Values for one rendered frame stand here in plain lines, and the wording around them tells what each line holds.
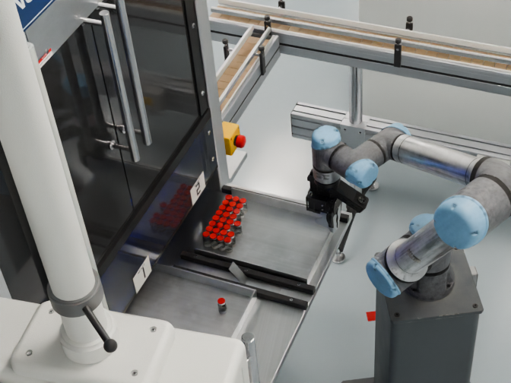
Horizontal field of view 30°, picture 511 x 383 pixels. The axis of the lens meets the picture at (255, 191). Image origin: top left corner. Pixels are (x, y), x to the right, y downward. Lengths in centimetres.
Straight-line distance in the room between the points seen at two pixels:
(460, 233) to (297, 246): 68
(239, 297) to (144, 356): 100
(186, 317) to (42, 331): 92
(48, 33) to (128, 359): 66
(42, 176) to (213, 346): 49
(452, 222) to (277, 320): 62
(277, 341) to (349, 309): 121
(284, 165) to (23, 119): 304
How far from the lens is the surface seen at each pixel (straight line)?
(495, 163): 226
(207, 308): 259
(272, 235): 274
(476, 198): 215
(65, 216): 141
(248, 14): 346
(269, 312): 256
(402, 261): 243
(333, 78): 473
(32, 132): 130
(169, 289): 265
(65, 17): 195
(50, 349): 168
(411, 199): 410
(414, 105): 422
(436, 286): 267
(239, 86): 319
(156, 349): 163
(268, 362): 246
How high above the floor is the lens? 288
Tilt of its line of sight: 44 degrees down
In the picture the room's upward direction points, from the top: 6 degrees counter-clockwise
